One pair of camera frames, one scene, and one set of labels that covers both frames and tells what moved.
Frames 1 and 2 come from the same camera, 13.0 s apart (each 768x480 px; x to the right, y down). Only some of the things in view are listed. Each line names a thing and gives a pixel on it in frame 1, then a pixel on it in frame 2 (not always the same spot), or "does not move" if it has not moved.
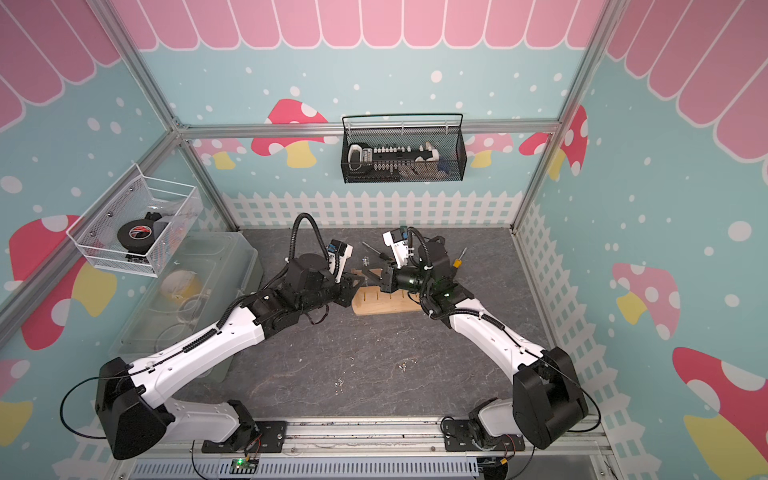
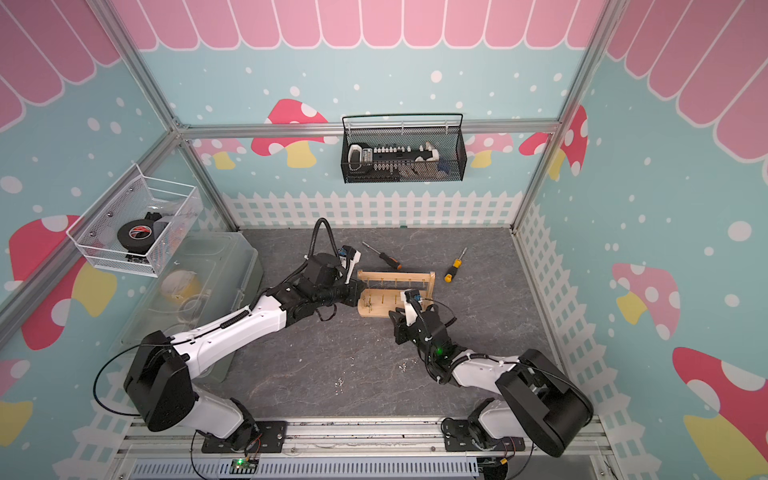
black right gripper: (395, 272) -> (401, 328)
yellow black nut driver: (457, 264) does not move
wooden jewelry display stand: (371, 300) does not move
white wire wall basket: (139, 225) does not move
